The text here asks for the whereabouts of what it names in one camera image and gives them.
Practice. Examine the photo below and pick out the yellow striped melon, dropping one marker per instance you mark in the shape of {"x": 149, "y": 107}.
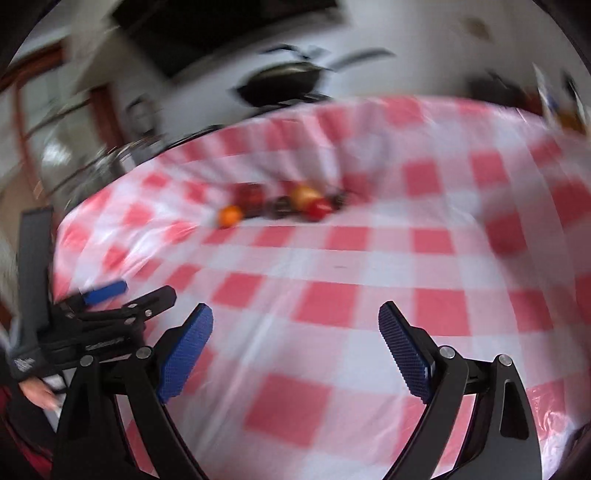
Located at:
{"x": 304, "y": 196}

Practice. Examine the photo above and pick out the person's left hand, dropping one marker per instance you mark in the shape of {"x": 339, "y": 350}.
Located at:
{"x": 39, "y": 392}

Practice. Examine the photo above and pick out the pink checked tablecloth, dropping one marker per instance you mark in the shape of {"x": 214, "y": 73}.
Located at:
{"x": 323, "y": 277}

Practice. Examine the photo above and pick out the dark red fruit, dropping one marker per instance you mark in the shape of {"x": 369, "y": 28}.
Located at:
{"x": 249, "y": 196}

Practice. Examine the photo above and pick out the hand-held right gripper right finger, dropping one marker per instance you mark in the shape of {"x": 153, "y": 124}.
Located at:
{"x": 406, "y": 355}

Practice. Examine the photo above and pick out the small orange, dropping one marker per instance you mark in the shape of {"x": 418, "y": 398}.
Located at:
{"x": 230, "y": 216}

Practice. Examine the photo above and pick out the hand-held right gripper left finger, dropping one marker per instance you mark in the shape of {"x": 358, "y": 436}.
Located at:
{"x": 187, "y": 355}

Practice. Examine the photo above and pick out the red tomato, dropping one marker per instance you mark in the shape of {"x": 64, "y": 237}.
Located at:
{"x": 321, "y": 209}

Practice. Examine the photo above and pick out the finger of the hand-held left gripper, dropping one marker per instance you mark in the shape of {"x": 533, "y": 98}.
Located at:
{"x": 106, "y": 291}
{"x": 147, "y": 302}

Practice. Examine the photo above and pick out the black wok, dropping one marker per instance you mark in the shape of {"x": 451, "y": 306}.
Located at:
{"x": 286, "y": 83}

